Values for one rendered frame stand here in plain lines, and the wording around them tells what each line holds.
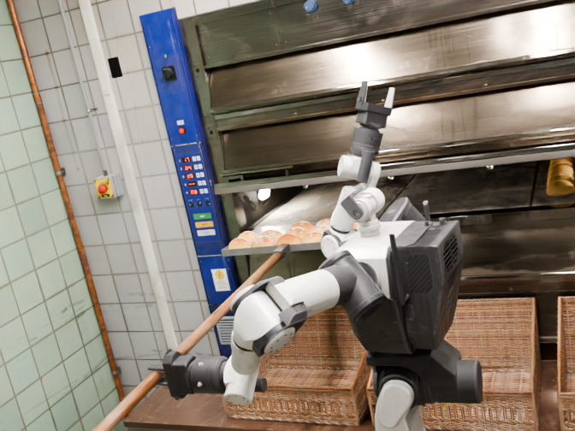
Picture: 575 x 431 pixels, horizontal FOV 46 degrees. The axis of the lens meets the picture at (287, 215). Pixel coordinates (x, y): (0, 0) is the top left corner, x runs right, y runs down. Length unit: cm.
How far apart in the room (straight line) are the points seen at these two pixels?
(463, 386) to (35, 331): 202
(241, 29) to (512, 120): 109
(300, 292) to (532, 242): 140
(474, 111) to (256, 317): 141
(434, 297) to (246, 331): 51
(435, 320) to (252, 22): 150
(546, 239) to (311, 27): 118
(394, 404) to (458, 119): 112
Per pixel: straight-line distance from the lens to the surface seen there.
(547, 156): 238
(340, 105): 262
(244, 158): 281
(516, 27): 249
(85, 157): 326
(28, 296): 321
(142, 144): 306
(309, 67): 265
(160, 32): 288
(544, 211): 258
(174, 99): 289
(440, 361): 182
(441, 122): 254
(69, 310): 339
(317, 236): 249
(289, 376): 290
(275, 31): 270
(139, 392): 167
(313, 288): 143
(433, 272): 164
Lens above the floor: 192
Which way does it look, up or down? 14 degrees down
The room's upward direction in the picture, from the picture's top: 11 degrees counter-clockwise
